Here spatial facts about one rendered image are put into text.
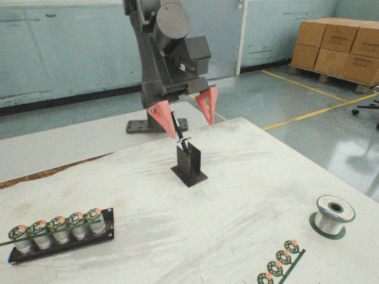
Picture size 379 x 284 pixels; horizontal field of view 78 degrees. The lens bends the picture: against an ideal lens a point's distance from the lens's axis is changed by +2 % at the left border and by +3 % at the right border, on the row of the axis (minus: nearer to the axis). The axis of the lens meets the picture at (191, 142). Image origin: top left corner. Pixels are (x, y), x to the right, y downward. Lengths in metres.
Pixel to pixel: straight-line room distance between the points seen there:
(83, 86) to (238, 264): 2.82
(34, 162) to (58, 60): 2.31
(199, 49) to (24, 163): 0.54
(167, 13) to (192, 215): 0.37
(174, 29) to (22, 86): 2.73
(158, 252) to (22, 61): 2.72
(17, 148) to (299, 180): 0.76
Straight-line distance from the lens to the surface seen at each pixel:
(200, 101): 0.53
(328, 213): 0.49
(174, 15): 0.43
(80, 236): 0.46
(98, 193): 0.57
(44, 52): 2.96
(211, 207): 0.50
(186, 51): 0.40
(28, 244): 0.48
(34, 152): 0.78
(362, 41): 3.68
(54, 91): 3.06
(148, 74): 0.69
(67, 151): 0.74
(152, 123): 0.74
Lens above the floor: 1.13
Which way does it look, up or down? 34 degrees down
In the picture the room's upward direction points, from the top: straight up
